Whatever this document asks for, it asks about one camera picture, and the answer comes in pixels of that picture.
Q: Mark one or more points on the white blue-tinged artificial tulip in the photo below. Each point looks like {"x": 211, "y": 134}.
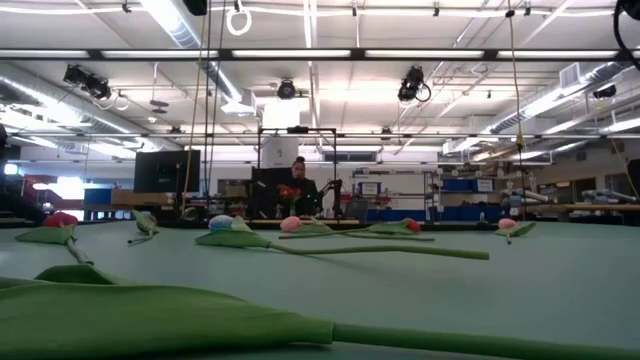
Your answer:
{"x": 230, "y": 239}

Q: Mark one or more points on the pink artificial tulip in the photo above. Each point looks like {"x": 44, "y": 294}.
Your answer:
{"x": 290, "y": 224}
{"x": 506, "y": 223}

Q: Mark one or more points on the dark red artificial tulip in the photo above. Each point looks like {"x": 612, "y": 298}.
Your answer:
{"x": 150, "y": 320}

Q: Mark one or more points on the background black robot arm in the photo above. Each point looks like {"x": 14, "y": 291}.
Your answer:
{"x": 339, "y": 200}

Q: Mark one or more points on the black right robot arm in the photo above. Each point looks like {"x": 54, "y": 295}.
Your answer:
{"x": 631, "y": 7}

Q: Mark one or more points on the black overhead light bar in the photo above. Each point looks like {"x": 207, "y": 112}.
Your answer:
{"x": 225, "y": 54}

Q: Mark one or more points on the long black ceiling device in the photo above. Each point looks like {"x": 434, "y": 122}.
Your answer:
{"x": 95, "y": 87}

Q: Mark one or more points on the black monitor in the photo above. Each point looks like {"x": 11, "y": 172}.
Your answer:
{"x": 165, "y": 172}

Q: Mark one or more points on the person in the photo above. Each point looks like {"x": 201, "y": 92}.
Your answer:
{"x": 300, "y": 172}

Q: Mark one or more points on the dark background screen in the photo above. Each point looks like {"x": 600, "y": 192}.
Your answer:
{"x": 265, "y": 190}

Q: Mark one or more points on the cardboard box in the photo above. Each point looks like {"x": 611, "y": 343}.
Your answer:
{"x": 140, "y": 197}

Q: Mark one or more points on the blue box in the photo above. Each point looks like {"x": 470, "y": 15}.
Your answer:
{"x": 97, "y": 196}

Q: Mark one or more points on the white sign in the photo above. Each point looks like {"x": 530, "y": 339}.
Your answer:
{"x": 369, "y": 189}

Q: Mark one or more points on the blue shelf bins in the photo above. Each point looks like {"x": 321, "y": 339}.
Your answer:
{"x": 460, "y": 185}

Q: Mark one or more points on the row of blue bins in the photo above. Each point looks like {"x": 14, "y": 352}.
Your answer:
{"x": 450, "y": 214}

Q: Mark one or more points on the small black ceiling device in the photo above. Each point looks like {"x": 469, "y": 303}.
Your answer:
{"x": 605, "y": 91}

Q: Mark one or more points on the green table mat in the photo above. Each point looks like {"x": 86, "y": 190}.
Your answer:
{"x": 500, "y": 300}

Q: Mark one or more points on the wooden background table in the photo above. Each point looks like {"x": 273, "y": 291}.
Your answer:
{"x": 590, "y": 207}

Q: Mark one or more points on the round black ceiling camera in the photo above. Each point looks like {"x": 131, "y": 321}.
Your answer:
{"x": 286, "y": 90}

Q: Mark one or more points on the black background rig frame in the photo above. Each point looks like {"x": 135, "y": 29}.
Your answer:
{"x": 298, "y": 130}

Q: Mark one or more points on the black metal table frame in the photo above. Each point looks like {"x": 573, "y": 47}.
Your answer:
{"x": 465, "y": 226}

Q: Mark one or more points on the long silver ceiling duct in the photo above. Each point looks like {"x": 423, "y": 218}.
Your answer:
{"x": 550, "y": 100}

